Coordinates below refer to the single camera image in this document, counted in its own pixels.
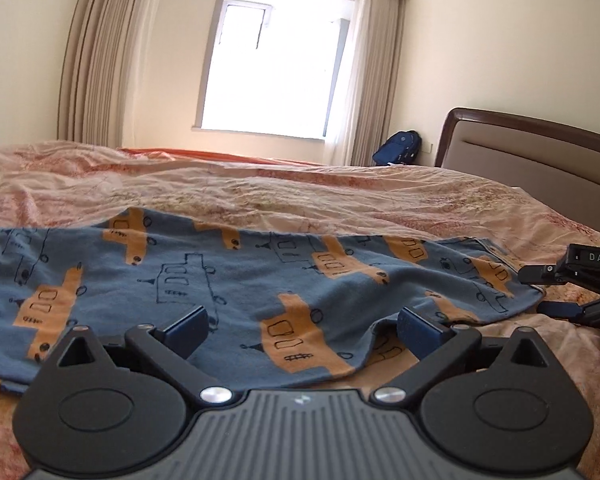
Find blue patterned children's pants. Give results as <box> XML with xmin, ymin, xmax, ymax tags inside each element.
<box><xmin>0</xmin><ymin>208</ymin><xmax>542</xmax><ymax>392</ymax></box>

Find brown padded headboard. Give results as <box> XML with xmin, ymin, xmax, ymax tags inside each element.
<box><xmin>434</xmin><ymin>107</ymin><xmax>600</xmax><ymax>232</ymax></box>

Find orange bed sheet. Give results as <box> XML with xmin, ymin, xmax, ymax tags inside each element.
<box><xmin>120</xmin><ymin>148</ymin><xmax>321</xmax><ymax>167</ymax></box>

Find blue backpack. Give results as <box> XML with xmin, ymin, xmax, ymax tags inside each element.
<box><xmin>372</xmin><ymin>130</ymin><xmax>422</xmax><ymax>166</ymax></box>

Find pink floral bed quilt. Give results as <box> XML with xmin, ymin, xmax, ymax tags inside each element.
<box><xmin>0</xmin><ymin>141</ymin><xmax>600</xmax><ymax>479</ymax></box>

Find right beige curtain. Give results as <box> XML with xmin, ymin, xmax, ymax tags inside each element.
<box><xmin>323</xmin><ymin>0</ymin><xmax>406</xmax><ymax>166</ymax></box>

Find beige curtain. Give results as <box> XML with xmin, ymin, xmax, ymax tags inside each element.
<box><xmin>323</xmin><ymin>0</ymin><xmax>406</xmax><ymax>166</ymax></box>
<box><xmin>57</xmin><ymin>0</ymin><xmax>160</xmax><ymax>148</ymax></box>

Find white framed window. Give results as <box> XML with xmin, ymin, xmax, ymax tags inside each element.
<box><xmin>197</xmin><ymin>0</ymin><xmax>354</xmax><ymax>140</ymax></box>

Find left beige curtain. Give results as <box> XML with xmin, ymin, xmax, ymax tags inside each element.
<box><xmin>57</xmin><ymin>0</ymin><xmax>160</xmax><ymax>148</ymax></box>

